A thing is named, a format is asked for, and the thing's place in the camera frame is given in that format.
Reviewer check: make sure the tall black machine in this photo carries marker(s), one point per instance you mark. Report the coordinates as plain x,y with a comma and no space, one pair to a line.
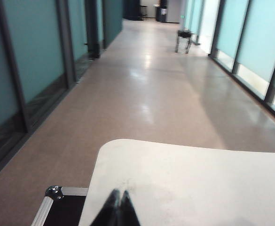
162,11

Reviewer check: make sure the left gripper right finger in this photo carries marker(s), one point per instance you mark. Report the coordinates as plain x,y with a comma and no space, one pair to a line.
129,209

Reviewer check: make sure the black aluminium-edged flight case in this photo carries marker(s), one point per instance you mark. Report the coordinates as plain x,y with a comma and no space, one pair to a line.
62,212

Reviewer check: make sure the dark bar stool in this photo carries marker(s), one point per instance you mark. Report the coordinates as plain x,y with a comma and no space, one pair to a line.
143,10

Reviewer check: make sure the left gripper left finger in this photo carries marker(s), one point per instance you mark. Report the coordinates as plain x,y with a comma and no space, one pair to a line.
112,209

